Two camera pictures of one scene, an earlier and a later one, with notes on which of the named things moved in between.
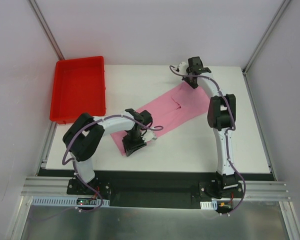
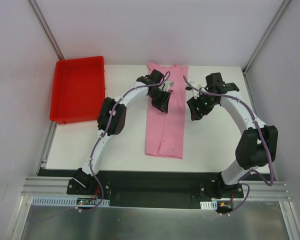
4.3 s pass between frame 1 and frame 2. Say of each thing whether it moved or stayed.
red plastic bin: stayed
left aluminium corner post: stayed
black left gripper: moved
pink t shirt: moved
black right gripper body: moved
